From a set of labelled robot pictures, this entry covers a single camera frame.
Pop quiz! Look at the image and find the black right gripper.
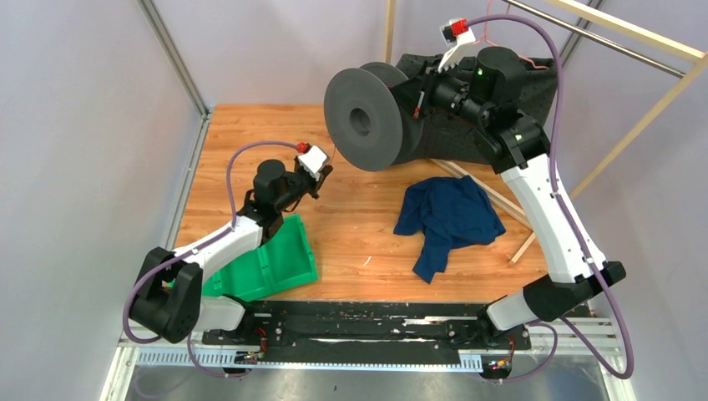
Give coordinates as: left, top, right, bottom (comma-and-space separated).
388, 53, 490, 129

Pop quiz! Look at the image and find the dark grey cable spool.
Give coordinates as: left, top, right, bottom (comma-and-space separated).
323, 62, 423, 171

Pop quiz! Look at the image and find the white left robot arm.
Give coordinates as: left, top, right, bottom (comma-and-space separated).
122, 155, 333, 344

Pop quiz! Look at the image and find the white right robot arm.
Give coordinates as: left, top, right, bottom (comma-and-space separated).
385, 47, 626, 348

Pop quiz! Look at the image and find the green plastic divided bin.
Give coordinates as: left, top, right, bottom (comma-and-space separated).
172, 215, 318, 302

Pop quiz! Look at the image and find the navy blue shirt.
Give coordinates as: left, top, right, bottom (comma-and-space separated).
393, 176, 506, 283

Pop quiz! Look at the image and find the metal rack rod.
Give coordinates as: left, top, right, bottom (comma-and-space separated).
505, 1, 685, 79

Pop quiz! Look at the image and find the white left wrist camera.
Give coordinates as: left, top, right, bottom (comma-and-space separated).
296, 145, 331, 180

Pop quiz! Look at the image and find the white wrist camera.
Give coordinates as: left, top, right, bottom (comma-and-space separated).
296, 145, 331, 180
437, 18, 477, 73

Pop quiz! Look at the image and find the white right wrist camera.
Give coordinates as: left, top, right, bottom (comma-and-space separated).
437, 18, 477, 73

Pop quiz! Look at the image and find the pink wire hanger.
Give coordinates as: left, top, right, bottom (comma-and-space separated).
481, 0, 551, 70

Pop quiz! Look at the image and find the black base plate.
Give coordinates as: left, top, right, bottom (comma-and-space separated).
200, 300, 531, 367

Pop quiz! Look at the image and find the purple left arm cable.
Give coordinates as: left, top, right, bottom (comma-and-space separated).
121, 140, 302, 380

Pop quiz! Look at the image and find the wooden clothes rack frame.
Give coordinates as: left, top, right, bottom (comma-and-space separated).
395, 1, 707, 270

